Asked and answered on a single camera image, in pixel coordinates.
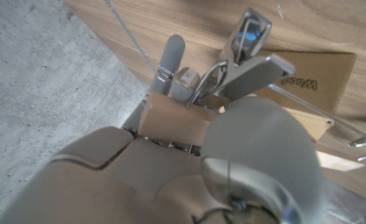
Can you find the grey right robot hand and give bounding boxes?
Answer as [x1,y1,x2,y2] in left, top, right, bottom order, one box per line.
[0,34,326,224]

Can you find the brown cardboard box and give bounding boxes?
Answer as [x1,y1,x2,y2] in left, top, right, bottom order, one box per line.
[201,49,357,142]

